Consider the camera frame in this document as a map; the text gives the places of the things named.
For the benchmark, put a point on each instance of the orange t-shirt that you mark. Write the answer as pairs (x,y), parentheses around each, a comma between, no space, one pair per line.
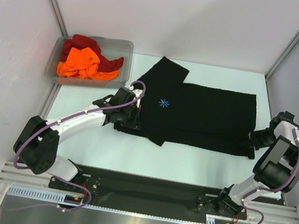
(84,64)

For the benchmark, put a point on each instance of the clear plastic bin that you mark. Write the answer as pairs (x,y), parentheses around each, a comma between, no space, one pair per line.
(114,55)

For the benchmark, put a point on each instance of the black t-shirt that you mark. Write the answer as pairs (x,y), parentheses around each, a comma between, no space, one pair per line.
(178,112)

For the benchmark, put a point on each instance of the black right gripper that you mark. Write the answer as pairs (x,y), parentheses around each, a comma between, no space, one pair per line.
(255,138)

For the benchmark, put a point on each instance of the white slotted cable duct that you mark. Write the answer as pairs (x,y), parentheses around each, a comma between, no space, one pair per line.
(68,200)

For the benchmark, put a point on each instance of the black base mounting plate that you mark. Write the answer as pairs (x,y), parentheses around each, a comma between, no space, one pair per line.
(152,197)

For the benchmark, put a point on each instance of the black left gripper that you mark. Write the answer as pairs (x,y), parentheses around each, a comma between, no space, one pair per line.
(133,123)

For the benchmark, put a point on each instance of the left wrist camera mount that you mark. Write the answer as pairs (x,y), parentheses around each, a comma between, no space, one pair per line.
(126,99)

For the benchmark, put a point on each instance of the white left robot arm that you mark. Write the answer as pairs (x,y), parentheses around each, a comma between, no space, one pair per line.
(36,148)

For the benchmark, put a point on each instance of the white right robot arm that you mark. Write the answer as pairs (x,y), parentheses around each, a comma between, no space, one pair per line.
(276,171)

